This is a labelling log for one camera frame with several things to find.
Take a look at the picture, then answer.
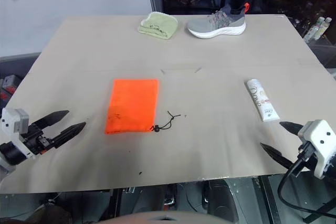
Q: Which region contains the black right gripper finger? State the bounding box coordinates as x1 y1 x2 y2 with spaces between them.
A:
279 121 305 137
260 142 295 169

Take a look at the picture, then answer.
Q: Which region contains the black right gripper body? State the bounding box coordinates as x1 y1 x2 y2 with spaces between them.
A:
290 159 314 176

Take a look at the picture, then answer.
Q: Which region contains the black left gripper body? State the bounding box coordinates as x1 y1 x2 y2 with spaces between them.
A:
25 123 57 155

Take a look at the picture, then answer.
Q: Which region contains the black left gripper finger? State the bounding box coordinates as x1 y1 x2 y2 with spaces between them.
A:
33 110 70 133
51 122 87 149

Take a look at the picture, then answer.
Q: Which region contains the white Dove tube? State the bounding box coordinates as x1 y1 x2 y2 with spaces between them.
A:
245 78 280 123

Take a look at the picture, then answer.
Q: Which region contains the black cylinder under table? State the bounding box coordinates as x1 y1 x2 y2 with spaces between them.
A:
202 179 238 222

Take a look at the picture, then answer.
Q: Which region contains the clear plastic bottle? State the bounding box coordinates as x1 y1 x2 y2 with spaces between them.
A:
319 17 333 39
304 16 326 42

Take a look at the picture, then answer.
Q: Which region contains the grey sneaker with white sole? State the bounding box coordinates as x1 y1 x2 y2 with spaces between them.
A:
186 2 250 39

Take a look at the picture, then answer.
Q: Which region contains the folded green towel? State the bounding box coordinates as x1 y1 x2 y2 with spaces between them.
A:
138 11 180 41

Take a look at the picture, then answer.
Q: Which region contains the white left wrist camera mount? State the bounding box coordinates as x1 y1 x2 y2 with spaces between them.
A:
1 108 37 159

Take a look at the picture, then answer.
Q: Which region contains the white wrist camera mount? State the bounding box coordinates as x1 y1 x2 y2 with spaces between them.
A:
1 108 37 159
297 119 336 180

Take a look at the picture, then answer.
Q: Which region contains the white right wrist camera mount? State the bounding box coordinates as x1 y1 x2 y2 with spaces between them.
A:
297 119 336 180

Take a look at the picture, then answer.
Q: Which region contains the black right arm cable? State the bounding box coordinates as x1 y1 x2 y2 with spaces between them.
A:
278 142 336 214

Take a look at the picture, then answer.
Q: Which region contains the black table frame bar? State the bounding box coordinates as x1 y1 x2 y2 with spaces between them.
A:
261 176 279 224

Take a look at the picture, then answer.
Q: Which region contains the orange drawstring pouch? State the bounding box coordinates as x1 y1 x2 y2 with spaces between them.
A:
104 78 182 135

